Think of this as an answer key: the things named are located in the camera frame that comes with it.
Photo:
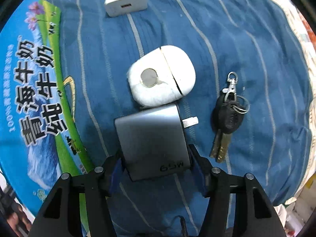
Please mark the plaid orange blue blanket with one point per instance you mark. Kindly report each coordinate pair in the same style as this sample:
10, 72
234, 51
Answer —
301, 29

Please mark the grey 65w charger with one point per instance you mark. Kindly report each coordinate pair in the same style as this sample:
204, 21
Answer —
153, 142

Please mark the blue cardboard milk box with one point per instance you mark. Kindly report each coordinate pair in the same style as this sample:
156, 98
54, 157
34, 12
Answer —
39, 139

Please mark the black key bunch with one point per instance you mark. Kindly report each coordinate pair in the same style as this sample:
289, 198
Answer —
227, 117

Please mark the blue striped bed cover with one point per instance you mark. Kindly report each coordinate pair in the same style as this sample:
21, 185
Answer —
249, 37

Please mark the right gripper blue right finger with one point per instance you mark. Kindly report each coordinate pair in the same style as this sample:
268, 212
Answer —
254, 213

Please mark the white earbuds case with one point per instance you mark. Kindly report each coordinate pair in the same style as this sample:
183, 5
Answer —
162, 76

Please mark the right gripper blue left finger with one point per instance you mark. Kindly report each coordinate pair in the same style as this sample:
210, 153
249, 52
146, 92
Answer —
60, 213

